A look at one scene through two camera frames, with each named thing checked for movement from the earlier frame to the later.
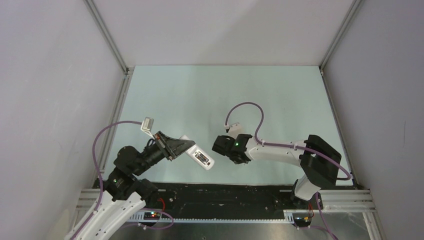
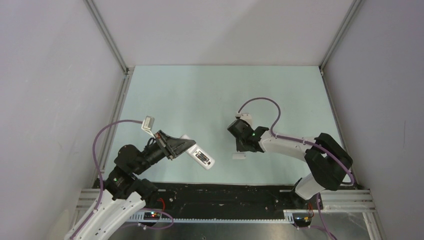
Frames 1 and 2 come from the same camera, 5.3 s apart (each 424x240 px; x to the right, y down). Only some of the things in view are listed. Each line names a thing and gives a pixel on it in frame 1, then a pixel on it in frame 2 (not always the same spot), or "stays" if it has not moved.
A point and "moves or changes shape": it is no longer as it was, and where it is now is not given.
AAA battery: x=200 y=159 moves or changes shape
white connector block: x=199 y=155 stays
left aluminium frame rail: x=128 y=72 stays
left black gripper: x=174 y=146 stays
